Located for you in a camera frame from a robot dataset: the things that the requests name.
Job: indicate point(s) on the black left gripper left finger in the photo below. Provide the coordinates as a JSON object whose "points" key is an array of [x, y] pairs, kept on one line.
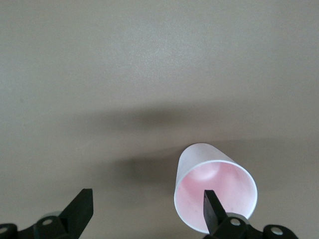
{"points": [[79, 209]]}

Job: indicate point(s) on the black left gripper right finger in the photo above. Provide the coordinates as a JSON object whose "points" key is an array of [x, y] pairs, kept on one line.
{"points": [[211, 211]]}

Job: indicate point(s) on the pink plastic cup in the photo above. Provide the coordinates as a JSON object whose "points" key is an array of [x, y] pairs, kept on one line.
{"points": [[216, 179]]}

